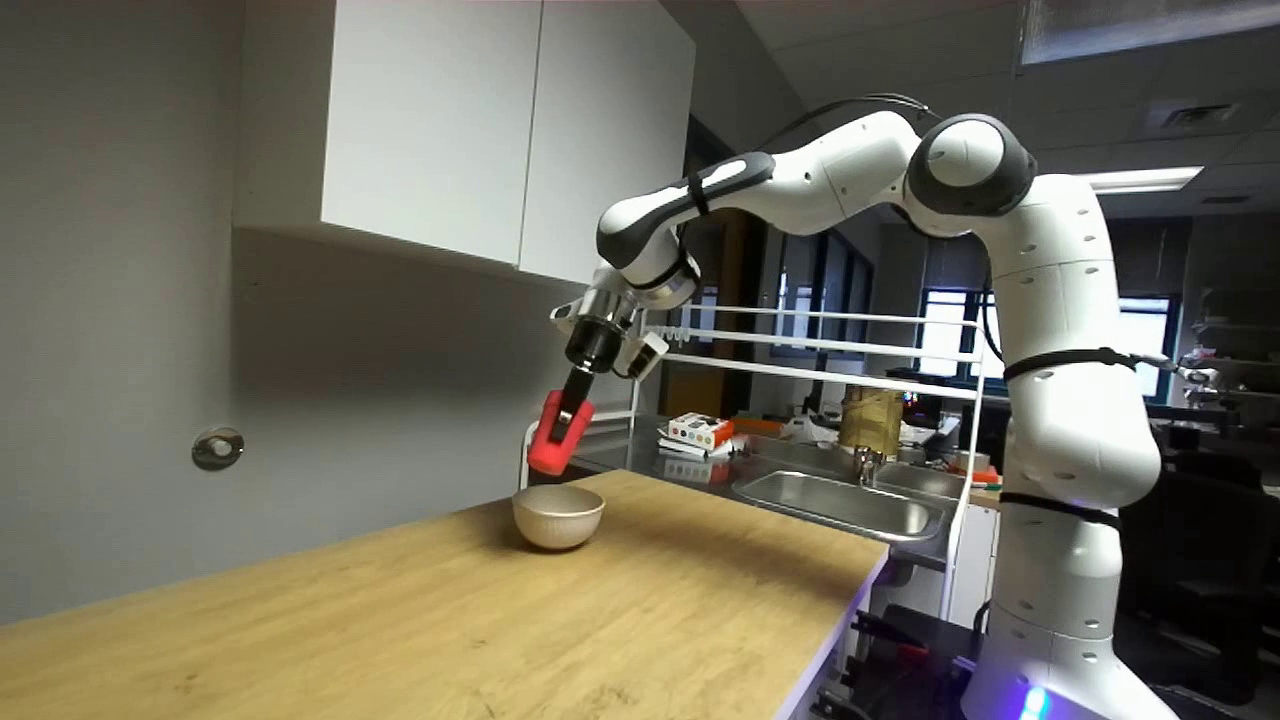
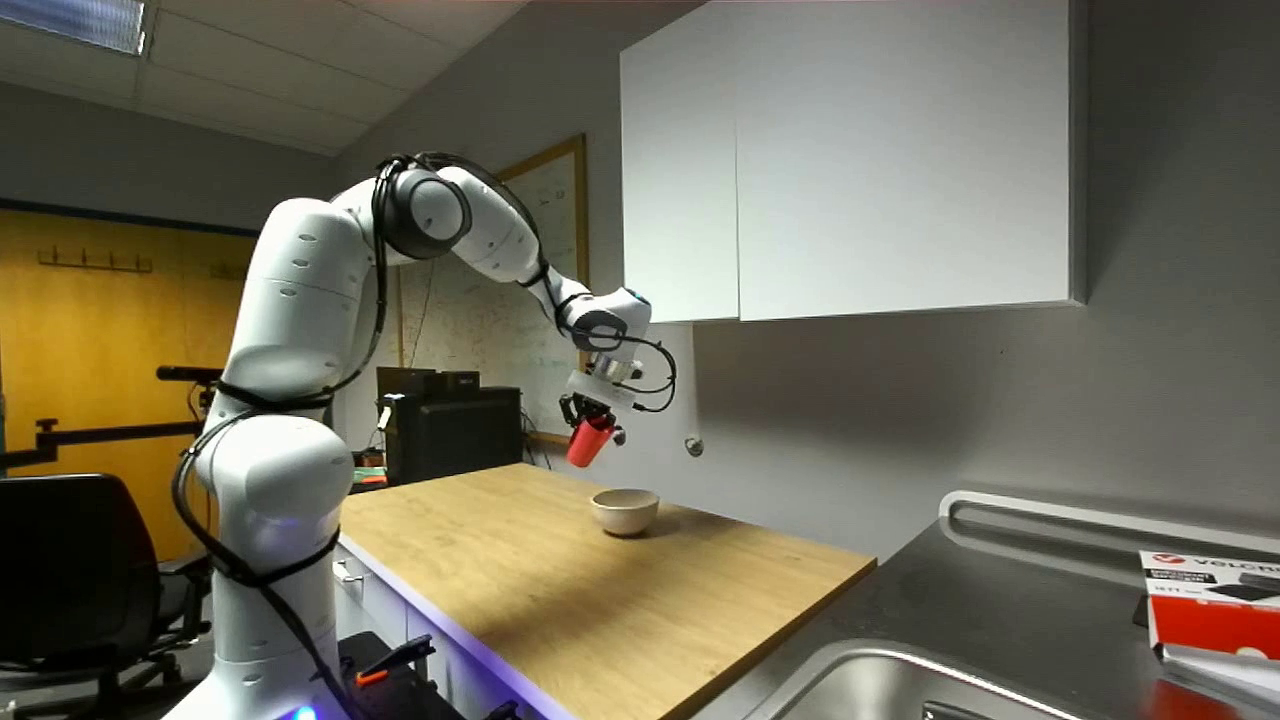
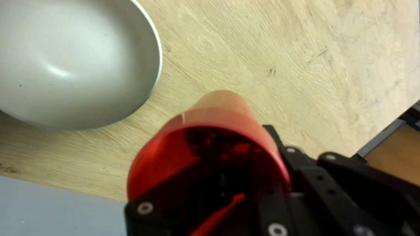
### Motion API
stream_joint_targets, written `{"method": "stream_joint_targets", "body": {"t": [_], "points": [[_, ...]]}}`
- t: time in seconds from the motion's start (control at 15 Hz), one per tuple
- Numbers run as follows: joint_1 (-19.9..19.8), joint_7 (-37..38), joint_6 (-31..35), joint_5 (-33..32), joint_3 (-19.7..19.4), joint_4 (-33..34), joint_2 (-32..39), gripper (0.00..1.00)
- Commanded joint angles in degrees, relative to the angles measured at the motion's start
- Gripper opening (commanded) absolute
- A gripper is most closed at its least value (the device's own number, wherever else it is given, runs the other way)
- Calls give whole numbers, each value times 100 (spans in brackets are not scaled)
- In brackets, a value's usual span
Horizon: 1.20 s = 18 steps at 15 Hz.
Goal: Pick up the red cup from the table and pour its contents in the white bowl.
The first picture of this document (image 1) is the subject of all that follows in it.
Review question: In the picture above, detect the white wall cabinet body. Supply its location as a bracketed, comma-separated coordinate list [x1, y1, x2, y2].
[229, 0, 337, 249]

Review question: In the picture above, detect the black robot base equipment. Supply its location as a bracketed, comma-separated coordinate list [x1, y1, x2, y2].
[811, 600, 986, 720]

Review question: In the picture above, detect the round grey wall fixture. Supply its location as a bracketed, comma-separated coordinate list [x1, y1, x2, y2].
[189, 429, 248, 476]

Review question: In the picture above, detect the ceiling air vent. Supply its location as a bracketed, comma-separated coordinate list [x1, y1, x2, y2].
[1140, 91, 1250, 141]

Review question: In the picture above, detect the brown jar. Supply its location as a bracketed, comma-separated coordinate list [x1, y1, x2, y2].
[840, 383, 908, 455]

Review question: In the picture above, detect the red and white box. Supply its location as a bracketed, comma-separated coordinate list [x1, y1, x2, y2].
[659, 408, 739, 462]

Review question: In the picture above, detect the white cabinet door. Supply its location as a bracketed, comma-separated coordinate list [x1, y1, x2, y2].
[315, 0, 548, 269]
[516, 0, 698, 288]

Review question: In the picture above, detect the red plastic cup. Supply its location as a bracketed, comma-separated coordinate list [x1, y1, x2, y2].
[522, 383, 598, 483]

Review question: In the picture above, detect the white ceramic bowl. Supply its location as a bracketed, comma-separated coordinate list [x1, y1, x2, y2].
[506, 479, 608, 557]

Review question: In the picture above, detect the white metal wire rack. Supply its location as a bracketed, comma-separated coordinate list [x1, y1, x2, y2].
[516, 300, 990, 631]

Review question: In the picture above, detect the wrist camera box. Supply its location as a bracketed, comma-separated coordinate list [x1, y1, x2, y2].
[618, 329, 677, 383]

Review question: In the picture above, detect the stainless steel sink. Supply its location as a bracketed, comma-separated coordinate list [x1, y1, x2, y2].
[726, 470, 951, 547]

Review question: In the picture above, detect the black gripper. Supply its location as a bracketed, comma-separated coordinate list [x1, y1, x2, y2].
[548, 272, 672, 444]

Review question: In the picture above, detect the ceiling light panel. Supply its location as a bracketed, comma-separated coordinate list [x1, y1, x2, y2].
[1054, 164, 1208, 199]

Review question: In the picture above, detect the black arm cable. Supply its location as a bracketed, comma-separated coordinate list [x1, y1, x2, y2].
[763, 91, 936, 153]

